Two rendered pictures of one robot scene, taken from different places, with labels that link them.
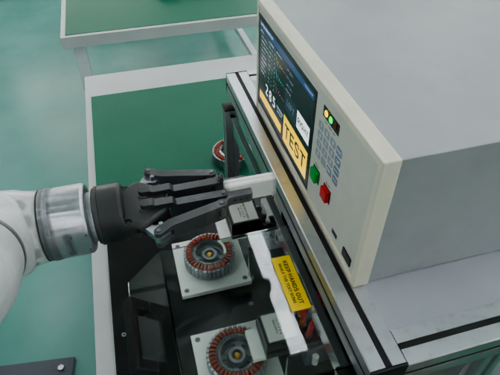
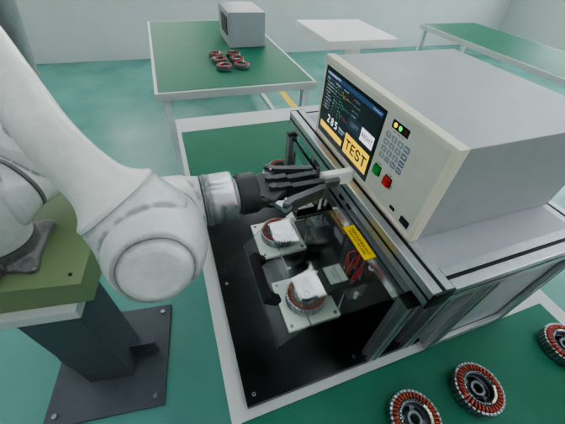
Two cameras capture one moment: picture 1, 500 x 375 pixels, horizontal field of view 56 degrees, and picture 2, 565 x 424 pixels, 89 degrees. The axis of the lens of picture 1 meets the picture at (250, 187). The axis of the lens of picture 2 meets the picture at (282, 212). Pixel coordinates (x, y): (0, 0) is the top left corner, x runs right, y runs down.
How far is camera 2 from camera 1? 0.18 m
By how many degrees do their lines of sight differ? 5
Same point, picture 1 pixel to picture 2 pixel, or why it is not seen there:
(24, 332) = not seen: hidden behind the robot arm
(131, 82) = (207, 124)
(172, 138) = (240, 159)
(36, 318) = not seen: hidden behind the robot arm
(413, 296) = (447, 246)
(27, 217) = (196, 193)
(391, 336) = (440, 272)
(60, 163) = not seen: hidden behind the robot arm
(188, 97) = (246, 134)
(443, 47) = (460, 86)
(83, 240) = (234, 210)
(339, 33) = (390, 76)
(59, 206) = (218, 185)
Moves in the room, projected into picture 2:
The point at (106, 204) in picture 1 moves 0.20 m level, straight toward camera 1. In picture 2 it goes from (248, 185) to (308, 278)
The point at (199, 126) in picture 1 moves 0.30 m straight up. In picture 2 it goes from (256, 151) to (256, 89)
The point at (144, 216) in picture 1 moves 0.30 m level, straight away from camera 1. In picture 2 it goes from (273, 194) to (229, 117)
